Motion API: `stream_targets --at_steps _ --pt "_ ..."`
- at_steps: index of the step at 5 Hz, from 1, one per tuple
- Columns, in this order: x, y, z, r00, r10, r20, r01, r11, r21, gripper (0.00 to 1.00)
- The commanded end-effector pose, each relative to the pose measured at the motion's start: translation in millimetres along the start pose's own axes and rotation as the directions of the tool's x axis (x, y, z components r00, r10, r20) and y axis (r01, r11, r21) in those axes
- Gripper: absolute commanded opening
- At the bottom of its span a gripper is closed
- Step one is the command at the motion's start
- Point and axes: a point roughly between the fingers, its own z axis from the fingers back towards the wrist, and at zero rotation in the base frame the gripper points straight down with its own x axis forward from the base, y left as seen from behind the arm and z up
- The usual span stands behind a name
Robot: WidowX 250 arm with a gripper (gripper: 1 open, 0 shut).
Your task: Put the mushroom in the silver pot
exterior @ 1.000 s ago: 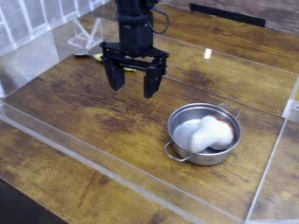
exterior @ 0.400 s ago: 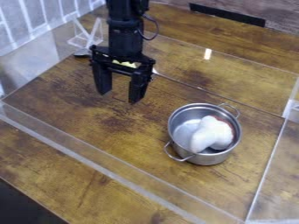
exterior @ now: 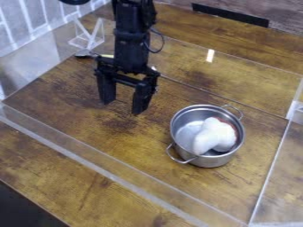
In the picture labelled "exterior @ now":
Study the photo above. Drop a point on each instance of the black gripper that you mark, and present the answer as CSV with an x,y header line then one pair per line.
x,y
128,69

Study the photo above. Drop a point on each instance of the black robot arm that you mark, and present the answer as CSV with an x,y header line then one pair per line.
x,y
134,16

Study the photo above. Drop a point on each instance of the silver metal pot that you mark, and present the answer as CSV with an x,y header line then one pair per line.
x,y
186,125

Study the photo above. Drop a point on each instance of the white red toy mushroom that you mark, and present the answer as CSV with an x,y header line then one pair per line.
x,y
216,136

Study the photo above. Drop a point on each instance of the yellow green toy vegetable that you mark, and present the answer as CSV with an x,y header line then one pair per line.
x,y
105,56

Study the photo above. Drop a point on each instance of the black bar on table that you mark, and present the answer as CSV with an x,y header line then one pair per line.
x,y
231,15

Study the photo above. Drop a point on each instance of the clear acrylic enclosure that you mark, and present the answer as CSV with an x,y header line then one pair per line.
x,y
97,165

